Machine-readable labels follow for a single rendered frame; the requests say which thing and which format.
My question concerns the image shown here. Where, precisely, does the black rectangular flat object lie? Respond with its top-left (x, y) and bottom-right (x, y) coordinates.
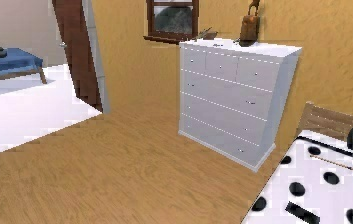
top-left (284, 201), bottom-right (321, 224)

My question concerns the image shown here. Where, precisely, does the blue bed with wooden legs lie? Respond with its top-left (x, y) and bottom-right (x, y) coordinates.
top-left (0, 47), bottom-right (48, 85)

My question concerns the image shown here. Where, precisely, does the dark brown room door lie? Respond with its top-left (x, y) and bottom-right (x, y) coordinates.
top-left (51, 0), bottom-right (112, 115)

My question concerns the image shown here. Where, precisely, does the thin brown stick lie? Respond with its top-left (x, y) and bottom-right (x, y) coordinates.
top-left (309, 154), bottom-right (353, 176)

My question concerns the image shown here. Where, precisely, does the white bed with black dots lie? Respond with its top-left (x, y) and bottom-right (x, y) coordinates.
top-left (240, 101), bottom-right (353, 224)

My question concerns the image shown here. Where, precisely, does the white chest of drawers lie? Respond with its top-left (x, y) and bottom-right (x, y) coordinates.
top-left (178, 37), bottom-right (303, 173)

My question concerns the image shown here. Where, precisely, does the dark wood framed window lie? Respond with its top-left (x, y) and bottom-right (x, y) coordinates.
top-left (143, 0), bottom-right (218, 46)

